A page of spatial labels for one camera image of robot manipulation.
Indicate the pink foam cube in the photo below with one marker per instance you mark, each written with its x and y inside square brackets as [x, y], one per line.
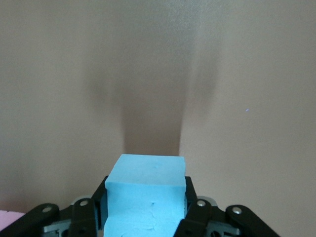
[10, 218]

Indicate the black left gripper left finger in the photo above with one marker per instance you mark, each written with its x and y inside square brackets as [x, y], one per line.
[84, 217]

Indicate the blue foam cube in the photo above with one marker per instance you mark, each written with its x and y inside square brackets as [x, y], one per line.
[145, 197]

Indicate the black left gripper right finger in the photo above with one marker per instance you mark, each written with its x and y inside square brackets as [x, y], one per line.
[197, 219]

